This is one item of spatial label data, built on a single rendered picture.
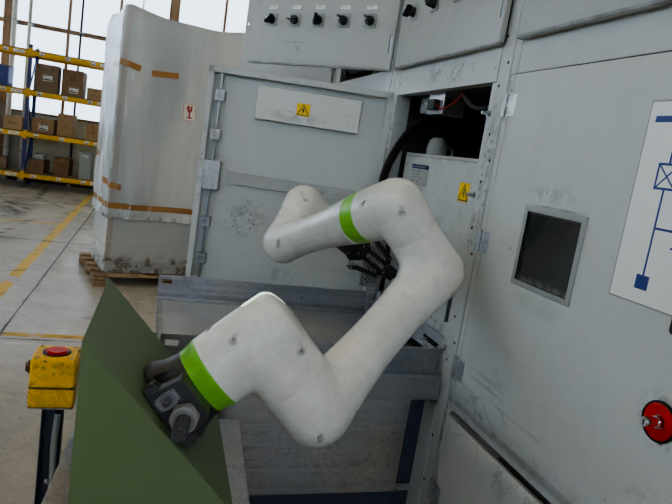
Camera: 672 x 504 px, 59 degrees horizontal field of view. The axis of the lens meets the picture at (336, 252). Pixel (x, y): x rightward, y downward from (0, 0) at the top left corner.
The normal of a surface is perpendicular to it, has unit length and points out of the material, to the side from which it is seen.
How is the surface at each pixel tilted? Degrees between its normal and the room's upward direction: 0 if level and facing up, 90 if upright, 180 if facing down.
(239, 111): 90
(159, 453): 90
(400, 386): 90
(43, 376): 90
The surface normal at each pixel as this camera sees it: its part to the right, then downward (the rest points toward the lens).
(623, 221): -0.95, -0.10
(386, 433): 0.29, 0.19
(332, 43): -0.54, 0.05
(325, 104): -0.04, 0.15
